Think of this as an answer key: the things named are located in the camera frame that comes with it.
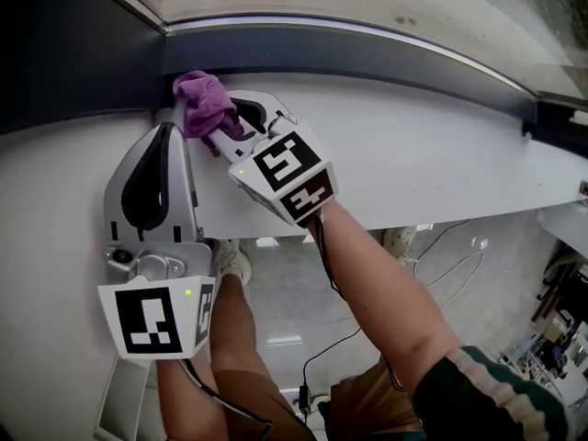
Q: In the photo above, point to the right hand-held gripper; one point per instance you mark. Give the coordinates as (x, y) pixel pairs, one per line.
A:
(285, 163)

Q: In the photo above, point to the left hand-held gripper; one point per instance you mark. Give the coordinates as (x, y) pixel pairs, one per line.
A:
(147, 320)

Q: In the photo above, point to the purple cloth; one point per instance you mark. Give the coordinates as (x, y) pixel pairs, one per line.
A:
(206, 99)

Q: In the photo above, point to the person's right forearm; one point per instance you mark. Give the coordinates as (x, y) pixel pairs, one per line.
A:
(390, 301)

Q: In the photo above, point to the person's left forearm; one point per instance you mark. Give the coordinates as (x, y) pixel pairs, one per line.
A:
(184, 407)

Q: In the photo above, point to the person's left leg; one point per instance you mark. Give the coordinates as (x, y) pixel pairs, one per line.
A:
(234, 320)

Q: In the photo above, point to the white shelf unit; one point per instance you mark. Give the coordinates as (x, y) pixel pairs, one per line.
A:
(124, 398)

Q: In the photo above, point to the brown shorts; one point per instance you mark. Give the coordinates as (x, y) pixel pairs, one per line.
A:
(257, 407)

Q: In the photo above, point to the white metal rack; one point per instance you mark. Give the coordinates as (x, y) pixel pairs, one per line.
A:
(551, 338)

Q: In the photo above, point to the dark window frame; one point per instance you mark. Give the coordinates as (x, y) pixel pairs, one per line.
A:
(69, 39)

